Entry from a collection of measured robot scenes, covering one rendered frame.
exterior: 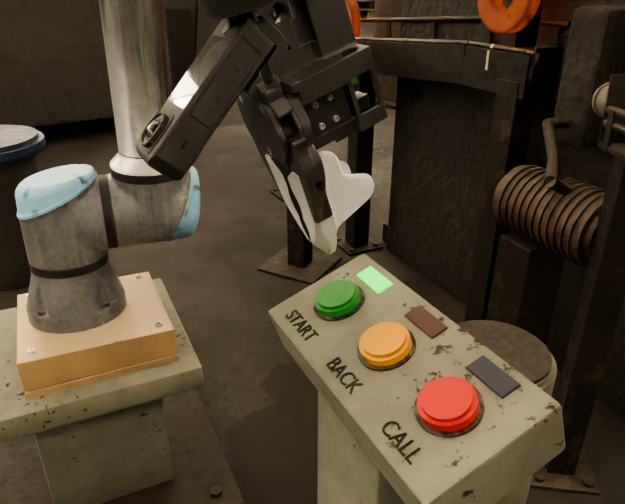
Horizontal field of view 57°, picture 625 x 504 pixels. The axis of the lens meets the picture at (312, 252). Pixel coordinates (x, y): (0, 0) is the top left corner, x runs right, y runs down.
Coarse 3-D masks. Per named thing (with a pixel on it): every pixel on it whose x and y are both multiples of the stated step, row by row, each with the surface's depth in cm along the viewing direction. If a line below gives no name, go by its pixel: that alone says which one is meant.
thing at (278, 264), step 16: (288, 208) 175; (288, 224) 177; (288, 240) 180; (304, 240) 178; (288, 256) 182; (304, 256) 180; (320, 256) 189; (336, 256) 189; (272, 272) 179; (288, 272) 179; (304, 272) 179; (320, 272) 179
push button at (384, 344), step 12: (384, 324) 45; (396, 324) 44; (372, 336) 44; (384, 336) 44; (396, 336) 43; (408, 336) 43; (360, 348) 44; (372, 348) 43; (384, 348) 43; (396, 348) 42; (408, 348) 43; (372, 360) 43; (384, 360) 42; (396, 360) 42
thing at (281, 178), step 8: (272, 160) 44; (272, 168) 45; (280, 168) 43; (344, 168) 47; (280, 176) 44; (280, 184) 45; (288, 184) 44; (288, 192) 44; (288, 200) 45; (296, 200) 45; (296, 208) 45; (296, 216) 46; (304, 224) 46; (304, 232) 46
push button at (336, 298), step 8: (344, 280) 51; (328, 288) 50; (336, 288) 50; (344, 288) 50; (352, 288) 49; (320, 296) 50; (328, 296) 50; (336, 296) 49; (344, 296) 49; (352, 296) 49; (360, 296) 50; (320, 304) 49; (328, 304) 49; (336, 304) 48; (344, 304) 48; (352, 304) 48; (320, 312) 49; (328, 312) 48; (336, 312) 48; (344, 312) 48
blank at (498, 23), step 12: (480, 0) 123; (492, 0) 121; (516, 0) 115; (528, 0) 112; (540, 0) 113; (480, 12) 124; (492, 12) 121; (504, 12) 118; (516, 12) 115; (528, 12) 114; (492, 24) 122; (504, 24) 119; (516, 24) 116
